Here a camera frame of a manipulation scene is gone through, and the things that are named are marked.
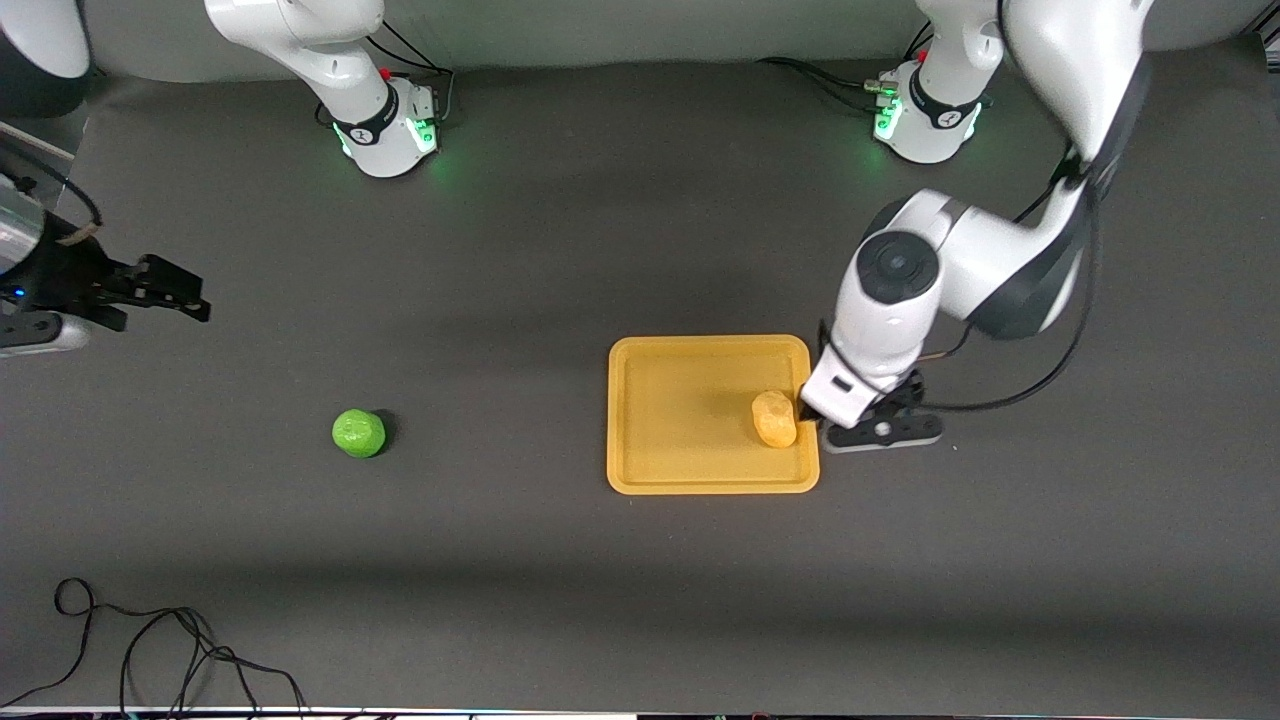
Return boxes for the black left arm base cables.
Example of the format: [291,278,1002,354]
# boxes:
[756,20,937,113]

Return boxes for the black right arm base cables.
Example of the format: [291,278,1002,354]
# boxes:
[316,18,458,129]

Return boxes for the orange plastic tray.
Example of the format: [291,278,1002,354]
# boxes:
[606,334,821,497]

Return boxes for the dark grey table mat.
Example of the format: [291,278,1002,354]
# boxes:
[0,35,1280,717]

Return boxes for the yellow potato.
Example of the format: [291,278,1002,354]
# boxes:
[751,390,799,449]

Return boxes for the green apple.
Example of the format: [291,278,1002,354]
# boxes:
[331,408,387,459]

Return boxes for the thin black loose cable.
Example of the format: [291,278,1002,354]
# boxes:
[0,577,307,717]

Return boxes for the black arm base cables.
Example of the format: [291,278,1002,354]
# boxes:
[316,18,458,129]
[756,20,937,113]

